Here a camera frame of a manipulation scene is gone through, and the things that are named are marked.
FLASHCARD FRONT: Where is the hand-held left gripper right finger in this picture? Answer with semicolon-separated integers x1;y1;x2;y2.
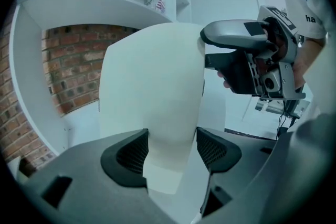
196;127;279;224

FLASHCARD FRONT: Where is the black cable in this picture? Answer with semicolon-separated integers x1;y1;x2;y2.
276;101;299;141

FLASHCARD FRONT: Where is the person's right hand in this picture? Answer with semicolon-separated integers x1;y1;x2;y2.
217;70;235;90

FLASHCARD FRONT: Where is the white striped bag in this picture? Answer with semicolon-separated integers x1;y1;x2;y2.
145;0;167;14

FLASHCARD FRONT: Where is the person's right forearm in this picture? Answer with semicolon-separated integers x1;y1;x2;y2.
292;36;327;93

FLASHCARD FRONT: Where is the white object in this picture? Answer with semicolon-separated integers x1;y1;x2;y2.
98;22;227;224

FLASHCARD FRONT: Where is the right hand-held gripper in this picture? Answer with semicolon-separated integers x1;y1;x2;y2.
199;5;307;100

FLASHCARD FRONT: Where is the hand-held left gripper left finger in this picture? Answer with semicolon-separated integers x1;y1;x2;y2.
15;127;170;224

